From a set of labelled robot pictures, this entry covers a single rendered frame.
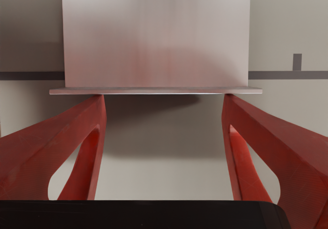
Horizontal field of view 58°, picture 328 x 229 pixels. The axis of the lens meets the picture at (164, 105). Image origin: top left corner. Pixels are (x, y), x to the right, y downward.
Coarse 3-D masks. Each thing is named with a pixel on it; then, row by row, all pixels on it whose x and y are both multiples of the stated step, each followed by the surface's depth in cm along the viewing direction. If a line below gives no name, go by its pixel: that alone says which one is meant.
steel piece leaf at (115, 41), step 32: (64, 0) 13; (96, 0) 13; (128, 0) 13; (160, 0) 13; (192, 0) 13; (224, 0) 13; (64, 32) 13; (96, 32) 13; (128, 32) 13; (160, 32) 14; (192, 32) 14; (224, 32) 14; (64, 64) 14; (96, 64) 14; (128, 64) 14; (160, 64) 14; (192, 64) 14; (224, 64) 14
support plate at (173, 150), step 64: (0, 0) 13; (256, 0) 14; (320, 0) 14; (0, 64) 14; (256, 64) 14; (320, 64) 14; (0, 128) 14; (128, 128) 14; (192, 128) 14; (320, 128) 14; (128, 192) 14; (192, 192) 15
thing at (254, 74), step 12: (0, 72) 14; (12, 72) 14; (24, 72) 14; (36, 72) 14; (48, 72) 14; (60, 72) 14; (252, 72) 14; (264, 72) 14; (276, 72) 14; (288, 72) 14; (300, 72) 14; (312, 72) 14; (324, 72) 14
